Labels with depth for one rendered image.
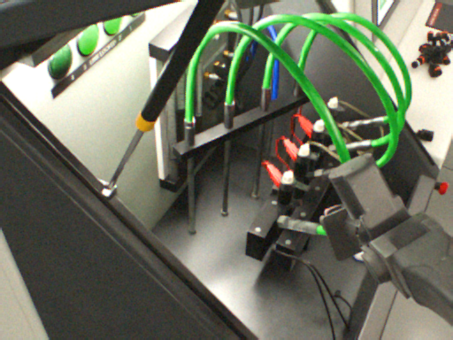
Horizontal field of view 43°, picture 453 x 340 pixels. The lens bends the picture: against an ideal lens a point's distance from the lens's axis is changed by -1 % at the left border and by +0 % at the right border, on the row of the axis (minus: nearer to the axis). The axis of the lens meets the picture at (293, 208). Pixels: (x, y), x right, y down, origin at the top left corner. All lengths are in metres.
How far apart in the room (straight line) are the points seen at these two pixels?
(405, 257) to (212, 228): 0.79
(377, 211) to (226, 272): 0.64
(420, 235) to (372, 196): 0.07
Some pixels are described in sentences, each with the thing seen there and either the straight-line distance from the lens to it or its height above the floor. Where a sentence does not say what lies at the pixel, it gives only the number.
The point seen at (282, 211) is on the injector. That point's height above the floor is 1.03.
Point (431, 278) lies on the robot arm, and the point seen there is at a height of 1.44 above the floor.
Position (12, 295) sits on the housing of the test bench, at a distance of 1.13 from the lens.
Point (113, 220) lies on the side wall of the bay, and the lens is 0.74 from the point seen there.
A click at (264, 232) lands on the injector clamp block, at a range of 1.12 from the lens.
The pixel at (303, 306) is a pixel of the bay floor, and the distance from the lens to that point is 1.21.
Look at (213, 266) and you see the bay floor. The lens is 1.25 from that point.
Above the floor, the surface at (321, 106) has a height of 1.39.
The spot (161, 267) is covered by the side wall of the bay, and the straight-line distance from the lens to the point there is 0.76.
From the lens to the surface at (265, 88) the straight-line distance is 1.14.
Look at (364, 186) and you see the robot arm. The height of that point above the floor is 1.41.
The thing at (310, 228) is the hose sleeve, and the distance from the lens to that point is 0.91.
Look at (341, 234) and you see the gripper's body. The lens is 0.77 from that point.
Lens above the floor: 1.86
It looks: 49 degrees down
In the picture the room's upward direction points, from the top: 10 degrees clockwise
